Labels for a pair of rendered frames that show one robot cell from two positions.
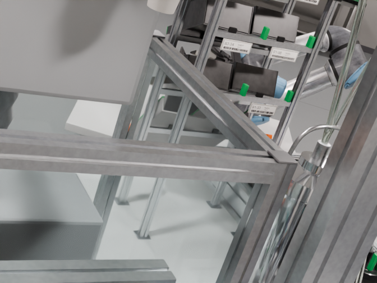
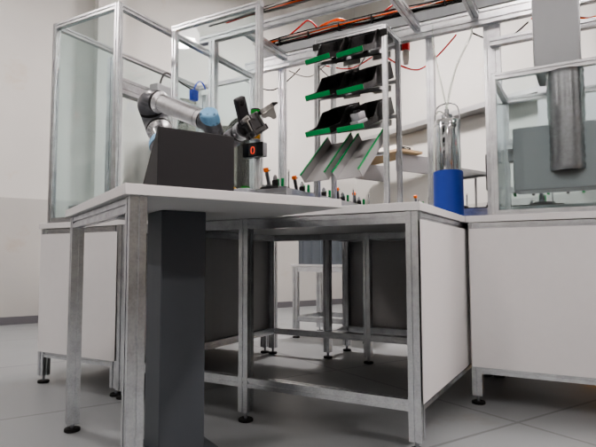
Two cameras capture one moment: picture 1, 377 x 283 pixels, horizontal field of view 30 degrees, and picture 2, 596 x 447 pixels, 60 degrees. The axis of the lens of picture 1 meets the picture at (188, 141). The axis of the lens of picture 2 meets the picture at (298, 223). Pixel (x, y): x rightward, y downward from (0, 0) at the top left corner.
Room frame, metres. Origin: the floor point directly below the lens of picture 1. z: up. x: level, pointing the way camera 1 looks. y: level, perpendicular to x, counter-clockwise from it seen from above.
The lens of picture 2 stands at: (3.16, 1.87, 0.66)
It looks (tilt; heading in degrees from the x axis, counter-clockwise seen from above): 4 degrees up; 243
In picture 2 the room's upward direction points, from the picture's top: straight up
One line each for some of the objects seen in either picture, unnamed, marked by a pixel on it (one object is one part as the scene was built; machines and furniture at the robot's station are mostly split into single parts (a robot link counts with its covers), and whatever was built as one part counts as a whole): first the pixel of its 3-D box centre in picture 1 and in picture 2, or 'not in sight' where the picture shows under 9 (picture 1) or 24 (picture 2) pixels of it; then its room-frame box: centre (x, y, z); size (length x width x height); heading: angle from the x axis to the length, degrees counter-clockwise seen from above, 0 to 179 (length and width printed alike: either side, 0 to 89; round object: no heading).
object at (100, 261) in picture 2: not in sight; (169, 295); (2.36, -1.43, 0.43); 1.39 x 0.63 x 0.86; 33
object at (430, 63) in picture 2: not in sight; (431, 111); (1.00, -0.52, 1.56); 0.04 x 0.04 x 1.39; 33
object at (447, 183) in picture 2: not in sight; (448, 196); (1.16, -0.22, 1.00); 0.16 x 0.16 x 0.27
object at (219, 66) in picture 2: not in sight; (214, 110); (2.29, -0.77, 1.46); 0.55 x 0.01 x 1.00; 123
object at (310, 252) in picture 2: not in sight; (341, 250); (0.78, -1.93, 0.73); 0.62 x 0.42 x 0.23; 123
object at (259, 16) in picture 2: not in sight; (259, 102); (2.13, -0.53, 1.46); 0.03 x 0.03 x 1.00; 33
